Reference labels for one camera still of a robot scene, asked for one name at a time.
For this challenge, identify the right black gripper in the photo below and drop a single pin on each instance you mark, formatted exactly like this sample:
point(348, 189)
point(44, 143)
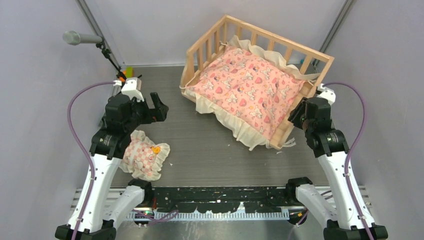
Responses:
point(293, 117)

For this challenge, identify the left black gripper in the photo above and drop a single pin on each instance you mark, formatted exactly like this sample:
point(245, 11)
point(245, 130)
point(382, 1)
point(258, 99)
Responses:
point(157, 114)

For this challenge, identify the pink printed cushion with ties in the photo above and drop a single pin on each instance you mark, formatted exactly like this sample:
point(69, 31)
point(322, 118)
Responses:
point(249, 90)

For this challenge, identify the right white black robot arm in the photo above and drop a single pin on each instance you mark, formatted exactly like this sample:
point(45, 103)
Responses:
point(349, 217)

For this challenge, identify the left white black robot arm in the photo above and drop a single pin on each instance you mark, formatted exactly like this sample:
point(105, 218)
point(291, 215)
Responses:
point(91, 219)

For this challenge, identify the small checkered ruffled pillow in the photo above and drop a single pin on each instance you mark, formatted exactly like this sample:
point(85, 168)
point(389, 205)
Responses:
point(143, 158)

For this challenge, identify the orange green toy ball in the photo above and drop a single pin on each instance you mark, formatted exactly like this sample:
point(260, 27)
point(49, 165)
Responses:
point(128, 72)

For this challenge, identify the silver microphone on tripod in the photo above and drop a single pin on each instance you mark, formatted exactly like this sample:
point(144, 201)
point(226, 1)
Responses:
point(74, 38)

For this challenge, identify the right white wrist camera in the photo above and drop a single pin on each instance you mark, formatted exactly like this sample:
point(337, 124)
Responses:
point(326, 93)

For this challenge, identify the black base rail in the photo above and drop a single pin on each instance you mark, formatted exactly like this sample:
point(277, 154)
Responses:
point(219, 200)

